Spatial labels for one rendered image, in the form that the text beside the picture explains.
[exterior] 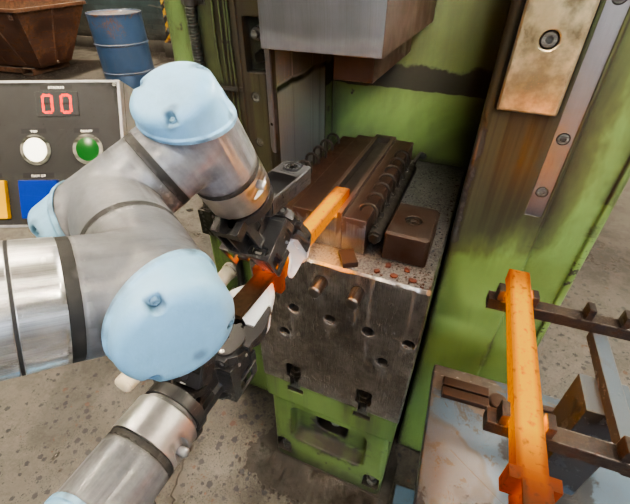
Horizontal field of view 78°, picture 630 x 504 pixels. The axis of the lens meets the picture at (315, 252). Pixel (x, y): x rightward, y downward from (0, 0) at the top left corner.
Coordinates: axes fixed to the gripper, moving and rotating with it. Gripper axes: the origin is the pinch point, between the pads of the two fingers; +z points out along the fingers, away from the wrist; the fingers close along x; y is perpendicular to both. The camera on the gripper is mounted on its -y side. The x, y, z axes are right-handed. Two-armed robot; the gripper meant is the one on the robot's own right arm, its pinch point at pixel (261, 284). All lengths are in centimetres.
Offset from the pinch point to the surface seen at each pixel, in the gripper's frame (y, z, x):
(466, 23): -25, 73, 15
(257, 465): 101, 14, -20
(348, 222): 3.3, 25.3, 4.4
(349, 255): 8.8, 22.4, 5.9
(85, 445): 101, -4, -79
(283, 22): -29.4, 25.0, -7.5
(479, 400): 28.5, 14.6, 35.1
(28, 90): -17, 15, -57
